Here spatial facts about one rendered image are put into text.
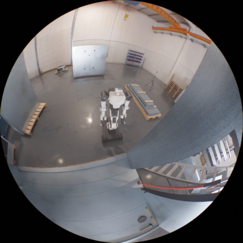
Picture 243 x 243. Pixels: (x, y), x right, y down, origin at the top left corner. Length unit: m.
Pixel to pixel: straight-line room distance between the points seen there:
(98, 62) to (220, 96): 5.30
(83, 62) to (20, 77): 3.54
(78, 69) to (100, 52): 1.62
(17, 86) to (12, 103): 0.56
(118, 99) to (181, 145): 1.04
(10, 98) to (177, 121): 3.81
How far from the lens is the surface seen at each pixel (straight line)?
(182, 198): 1.15
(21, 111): 3.63
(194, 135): 0.61
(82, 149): 2.22
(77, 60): 5.25
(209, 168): 1.76
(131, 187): 1.85
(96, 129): 2.38
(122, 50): 10.28
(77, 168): 1.76
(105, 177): 1.72
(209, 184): 0.86
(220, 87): 0.57
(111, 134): 2.11
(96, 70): 5.45
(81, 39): 9.55
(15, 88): 3.50
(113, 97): 1.22
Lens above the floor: 2.09
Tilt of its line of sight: 53 degrees down
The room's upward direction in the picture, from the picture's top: 20 degrees clockwise
